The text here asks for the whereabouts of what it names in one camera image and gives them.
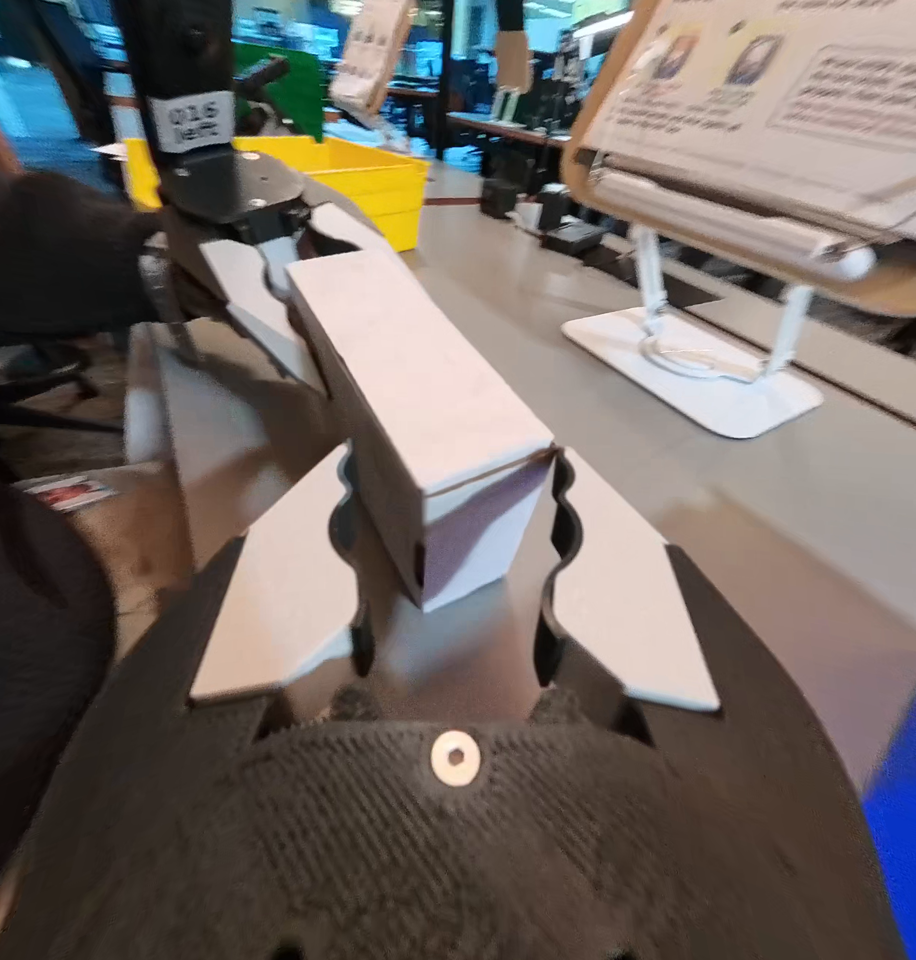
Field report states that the white cardboard mailer box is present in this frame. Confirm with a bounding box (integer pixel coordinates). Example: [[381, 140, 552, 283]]
[[285, 249, 560, 615]]

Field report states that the white instruction sheet stand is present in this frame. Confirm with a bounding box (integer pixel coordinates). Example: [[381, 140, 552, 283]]
[[560, 0, 916, 318]]

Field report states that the blue plastic bin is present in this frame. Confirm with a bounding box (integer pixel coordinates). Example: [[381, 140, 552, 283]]
[[860, 651, 916, 960]]

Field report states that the yellow plastic bin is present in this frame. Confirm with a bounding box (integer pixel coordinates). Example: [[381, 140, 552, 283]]
[[122, 133, 434, 255]]

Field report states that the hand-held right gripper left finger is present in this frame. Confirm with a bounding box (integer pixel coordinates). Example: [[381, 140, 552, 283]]
[[189, 442, 376, 706]]

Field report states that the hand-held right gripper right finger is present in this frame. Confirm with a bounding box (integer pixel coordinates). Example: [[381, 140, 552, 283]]
[[533, 447, 723, 714]]

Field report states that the black office chair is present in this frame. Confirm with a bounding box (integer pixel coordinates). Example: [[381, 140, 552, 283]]
[[0, 336, 126, 481]]

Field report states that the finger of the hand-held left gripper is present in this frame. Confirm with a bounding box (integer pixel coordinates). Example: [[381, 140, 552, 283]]
[[265, 201, 389, 299], [199, 238, 329, 396]]

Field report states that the small printed card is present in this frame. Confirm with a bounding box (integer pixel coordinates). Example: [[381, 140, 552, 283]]
[[14, 471, 119, 514]]

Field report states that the black electronic device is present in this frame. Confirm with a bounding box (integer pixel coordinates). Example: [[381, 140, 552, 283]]
[[536, 183, 607, 258], [479, 178, 520, 221]]

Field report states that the printed instruction sheet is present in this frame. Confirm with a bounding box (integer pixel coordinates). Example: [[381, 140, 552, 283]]
[[581, 0, 916, 230]]

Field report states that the green panel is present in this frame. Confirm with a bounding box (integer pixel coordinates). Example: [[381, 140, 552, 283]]
[[231, 39, 329, 145]]

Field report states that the person's black knitted sweater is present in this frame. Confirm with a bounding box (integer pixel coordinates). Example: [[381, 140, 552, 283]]
[[0, 463, 119, 909]]

